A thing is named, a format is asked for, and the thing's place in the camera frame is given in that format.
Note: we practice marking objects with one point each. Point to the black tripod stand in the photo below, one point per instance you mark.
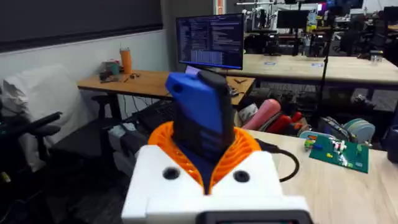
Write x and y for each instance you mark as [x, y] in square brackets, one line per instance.
[323, 68]

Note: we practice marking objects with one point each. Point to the stack of pale plates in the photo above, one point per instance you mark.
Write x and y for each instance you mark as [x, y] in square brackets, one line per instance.
[360, 129]

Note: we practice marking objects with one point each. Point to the black office chair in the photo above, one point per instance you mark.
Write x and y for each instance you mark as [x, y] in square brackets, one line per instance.
[34, 127]

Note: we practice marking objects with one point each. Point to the computer monitor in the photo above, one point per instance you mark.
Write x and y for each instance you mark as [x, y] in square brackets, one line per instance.
[211, 40]

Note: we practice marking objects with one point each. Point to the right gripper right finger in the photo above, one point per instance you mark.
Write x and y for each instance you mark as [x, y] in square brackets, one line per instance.
[248, 177]

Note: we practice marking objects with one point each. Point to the wooden desk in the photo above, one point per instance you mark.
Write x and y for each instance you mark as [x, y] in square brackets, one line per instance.
[143, 82]

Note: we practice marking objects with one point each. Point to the green board with toy blocks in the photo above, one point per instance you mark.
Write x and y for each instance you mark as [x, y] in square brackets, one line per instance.
[340, 152]

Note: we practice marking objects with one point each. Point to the red tool heap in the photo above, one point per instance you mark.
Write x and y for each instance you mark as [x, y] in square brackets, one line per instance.
[284, 123]

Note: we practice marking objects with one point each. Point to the white cloth cover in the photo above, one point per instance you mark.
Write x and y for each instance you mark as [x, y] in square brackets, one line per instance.
[40, 90]

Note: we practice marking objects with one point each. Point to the dark blue tub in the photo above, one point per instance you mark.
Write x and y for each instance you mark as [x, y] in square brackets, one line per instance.
[393, 144]

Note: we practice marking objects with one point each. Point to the blue electric screwdriver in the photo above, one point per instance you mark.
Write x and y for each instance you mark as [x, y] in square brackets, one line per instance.
[199, 109]

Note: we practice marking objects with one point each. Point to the orange tumbler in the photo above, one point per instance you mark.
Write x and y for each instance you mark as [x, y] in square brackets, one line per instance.
[126, 60]

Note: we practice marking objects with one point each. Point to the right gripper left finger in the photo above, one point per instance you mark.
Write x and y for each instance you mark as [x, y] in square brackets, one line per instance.
[155, 180]

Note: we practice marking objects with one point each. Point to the long wooden table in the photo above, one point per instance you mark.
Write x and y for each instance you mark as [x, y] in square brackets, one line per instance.
[342, 70]

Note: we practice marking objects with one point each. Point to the black keyboard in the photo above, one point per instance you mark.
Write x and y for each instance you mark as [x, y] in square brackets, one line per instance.
[157, 113]

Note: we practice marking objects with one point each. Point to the pink foam roll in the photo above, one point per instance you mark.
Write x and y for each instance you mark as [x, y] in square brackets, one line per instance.
[264, 113]

